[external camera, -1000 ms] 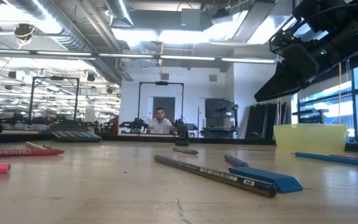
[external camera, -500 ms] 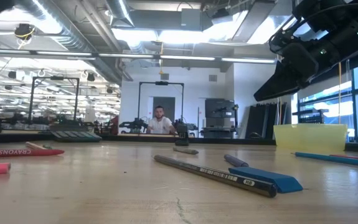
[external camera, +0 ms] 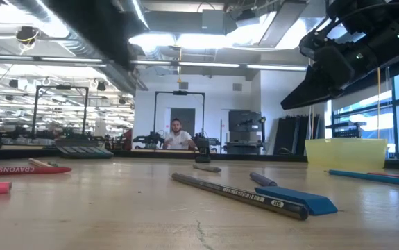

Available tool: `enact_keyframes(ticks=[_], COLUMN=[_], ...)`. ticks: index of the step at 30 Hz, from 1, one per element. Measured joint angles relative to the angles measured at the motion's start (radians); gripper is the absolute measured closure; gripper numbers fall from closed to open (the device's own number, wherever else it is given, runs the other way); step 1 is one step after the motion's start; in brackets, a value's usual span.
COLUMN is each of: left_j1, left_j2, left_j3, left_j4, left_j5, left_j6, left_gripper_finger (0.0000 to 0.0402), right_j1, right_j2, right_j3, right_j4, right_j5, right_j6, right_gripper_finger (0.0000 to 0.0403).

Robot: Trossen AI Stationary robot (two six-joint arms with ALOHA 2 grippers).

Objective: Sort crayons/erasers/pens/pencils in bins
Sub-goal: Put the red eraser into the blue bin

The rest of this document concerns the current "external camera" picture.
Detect dark ceiling duct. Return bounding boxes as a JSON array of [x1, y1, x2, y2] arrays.
[[44, 0, 150, 94]]

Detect yellow hanging cable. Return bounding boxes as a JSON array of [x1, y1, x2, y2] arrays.
[[375, 67, 382, 140]]

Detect silver ventilation duct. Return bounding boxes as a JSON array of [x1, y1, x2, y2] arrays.
[[257, 0, 328, 49]]

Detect black leaning panels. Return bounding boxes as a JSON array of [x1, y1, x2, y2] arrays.
[[273, 113, 322, 156]]

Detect yellow plastic bin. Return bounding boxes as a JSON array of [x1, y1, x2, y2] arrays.
[[304, 137, 389, 170]]

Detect dome security camera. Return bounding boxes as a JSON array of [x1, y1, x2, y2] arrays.
[[15, 25, 40, 47]]

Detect black neighbouring gantry frame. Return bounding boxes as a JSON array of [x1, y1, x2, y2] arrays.
[[153, 90, 206, 140], [31, 84, 90, 138]]

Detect long ceiling light strip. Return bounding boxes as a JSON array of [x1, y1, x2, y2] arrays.
[[129, 59, 307, 72]]

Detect blue pencil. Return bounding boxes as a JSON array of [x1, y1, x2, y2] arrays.
[[327, 169, 399, 189]]

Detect blue-purple pen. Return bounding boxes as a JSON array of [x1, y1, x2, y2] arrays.
[[248, 172, 278, 188]]

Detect black cabinet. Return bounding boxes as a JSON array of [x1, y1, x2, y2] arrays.
[[227, 110, 267, 155]]

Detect blue eraser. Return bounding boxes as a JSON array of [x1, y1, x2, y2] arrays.
[[254, 185, 339, 217]]

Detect red crayon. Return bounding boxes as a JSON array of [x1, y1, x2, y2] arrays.
[[0, 165, 73, 176]]

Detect grey door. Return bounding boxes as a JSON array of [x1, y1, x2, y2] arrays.
[[169, 107, 196, 138]]

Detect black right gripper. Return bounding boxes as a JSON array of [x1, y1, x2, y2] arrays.
[[280, 13, 399, 110]]

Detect grey electrical box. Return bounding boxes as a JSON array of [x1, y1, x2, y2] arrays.
[[201, 9, 226, 35]]

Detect grey pen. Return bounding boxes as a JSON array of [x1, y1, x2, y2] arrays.
[[192, 163, 222, 174]]

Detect red pen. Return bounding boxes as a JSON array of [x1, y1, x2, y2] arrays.
[[366, 172, 399, 181]]

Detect person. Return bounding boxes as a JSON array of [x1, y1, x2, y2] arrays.
[[162, 117, 198, 151]]

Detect orange pencil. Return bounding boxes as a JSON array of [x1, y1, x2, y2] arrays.
[[28, 158, 60, 168]]

